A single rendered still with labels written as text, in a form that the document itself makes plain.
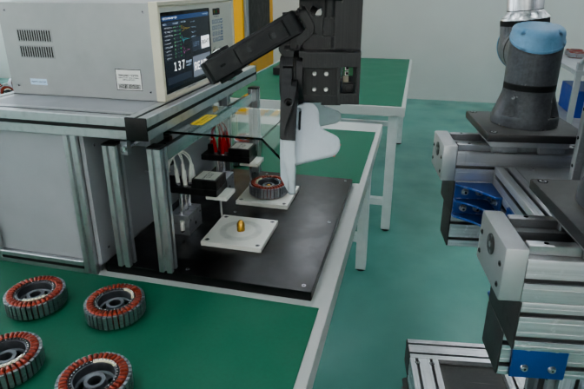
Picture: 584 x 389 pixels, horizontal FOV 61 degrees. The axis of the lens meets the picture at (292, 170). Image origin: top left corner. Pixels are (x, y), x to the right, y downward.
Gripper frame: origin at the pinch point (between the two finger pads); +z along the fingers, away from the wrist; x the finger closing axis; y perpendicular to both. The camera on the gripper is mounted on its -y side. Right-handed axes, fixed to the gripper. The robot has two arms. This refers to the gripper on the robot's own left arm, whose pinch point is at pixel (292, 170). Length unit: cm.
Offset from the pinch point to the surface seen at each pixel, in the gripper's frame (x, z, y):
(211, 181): 52, 23, -24
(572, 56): 289, 23, 153
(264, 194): 73, 35, -15
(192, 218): 54, 34, -30
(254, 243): 48, 37, -14
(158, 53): 48, -7, -33
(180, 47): 57, -7, -31
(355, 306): 134, 115, 15
